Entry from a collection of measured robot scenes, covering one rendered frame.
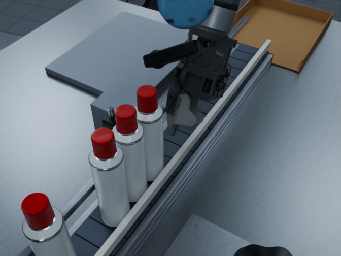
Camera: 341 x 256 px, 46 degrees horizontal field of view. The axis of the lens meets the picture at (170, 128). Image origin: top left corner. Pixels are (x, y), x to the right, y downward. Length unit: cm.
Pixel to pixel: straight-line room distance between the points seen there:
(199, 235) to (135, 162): 17
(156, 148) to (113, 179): 12
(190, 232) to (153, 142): 17
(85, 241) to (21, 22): 259
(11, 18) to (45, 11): 24
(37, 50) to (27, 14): 202
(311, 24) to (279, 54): 21
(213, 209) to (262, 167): 15
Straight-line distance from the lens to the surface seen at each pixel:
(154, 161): 72
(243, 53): 110
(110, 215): 68
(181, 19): 55
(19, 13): 330
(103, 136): 57
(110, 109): 74
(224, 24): 71
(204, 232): 71
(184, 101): 74
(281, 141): 94
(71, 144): 92
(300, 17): 140
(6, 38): 133
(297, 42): 127
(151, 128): 65
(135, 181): 68
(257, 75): 103
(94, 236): 71
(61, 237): 55
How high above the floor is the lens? 149
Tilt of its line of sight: 45 degrees down
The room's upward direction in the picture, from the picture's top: straight up
